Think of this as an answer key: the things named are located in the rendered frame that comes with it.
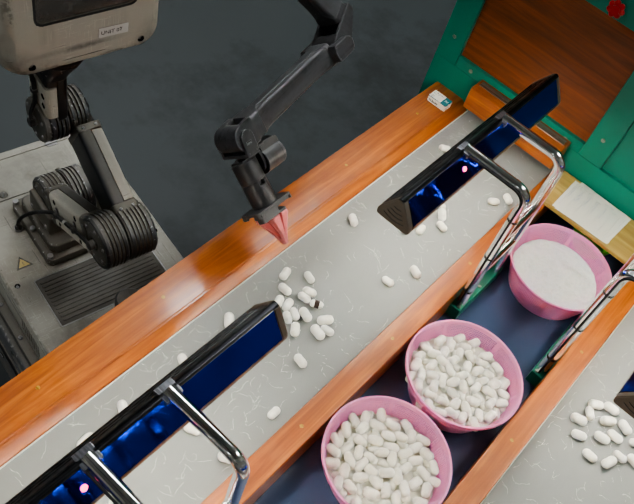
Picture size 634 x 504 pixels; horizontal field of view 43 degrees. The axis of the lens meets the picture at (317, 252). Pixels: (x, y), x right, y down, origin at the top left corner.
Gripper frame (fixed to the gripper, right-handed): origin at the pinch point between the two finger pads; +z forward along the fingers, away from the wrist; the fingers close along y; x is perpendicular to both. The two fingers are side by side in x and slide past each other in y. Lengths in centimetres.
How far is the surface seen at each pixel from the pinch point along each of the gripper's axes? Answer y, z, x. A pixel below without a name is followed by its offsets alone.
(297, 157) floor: 94, 12, 102
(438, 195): 16.6, 1.8, -31.4
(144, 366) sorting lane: -38.4, 5.9, 8.8
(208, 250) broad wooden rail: -9.5, -4.1, 14.3
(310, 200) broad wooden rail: 19.9, -0.1, 11.0
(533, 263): 52, 40, -18
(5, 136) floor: 17, -43, 149
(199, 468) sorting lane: -45, 23, -6
